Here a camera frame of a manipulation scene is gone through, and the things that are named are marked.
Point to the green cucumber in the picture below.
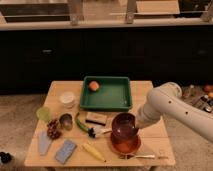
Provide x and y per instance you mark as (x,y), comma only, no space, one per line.
(81,125)

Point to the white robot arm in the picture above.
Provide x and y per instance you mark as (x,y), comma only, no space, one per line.
(166,99)

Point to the black object on floor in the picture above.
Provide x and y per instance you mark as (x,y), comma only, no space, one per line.
(5,157)

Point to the green plastic tray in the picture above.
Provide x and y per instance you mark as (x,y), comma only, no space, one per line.
(114,94)

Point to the bunch of dark grapes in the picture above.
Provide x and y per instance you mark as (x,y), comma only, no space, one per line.
(53,131)

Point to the dark red bowl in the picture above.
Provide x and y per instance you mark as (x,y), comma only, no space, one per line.
(123,126)

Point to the light green cup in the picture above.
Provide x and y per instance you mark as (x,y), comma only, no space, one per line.
(43,114)

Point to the orange fruit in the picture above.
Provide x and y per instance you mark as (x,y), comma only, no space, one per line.
(94,86)

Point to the wooden block brush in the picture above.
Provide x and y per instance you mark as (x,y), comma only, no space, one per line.
(96,118)

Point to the small metal cup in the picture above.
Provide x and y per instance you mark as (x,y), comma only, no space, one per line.
(66,121)

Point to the wooden table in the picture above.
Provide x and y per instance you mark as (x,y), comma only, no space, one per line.
(155,139)

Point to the grey blue cloth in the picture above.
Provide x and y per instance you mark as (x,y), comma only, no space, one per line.
(44,143)

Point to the blue sponge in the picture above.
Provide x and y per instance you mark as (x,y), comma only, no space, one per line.
(65,151)

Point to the black white dish brush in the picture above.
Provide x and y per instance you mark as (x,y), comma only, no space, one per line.
(94,133)

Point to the yellow corn cob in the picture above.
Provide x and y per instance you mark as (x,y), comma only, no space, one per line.
(93,151)

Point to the items pile at right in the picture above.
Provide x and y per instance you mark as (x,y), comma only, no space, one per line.
(193,96)

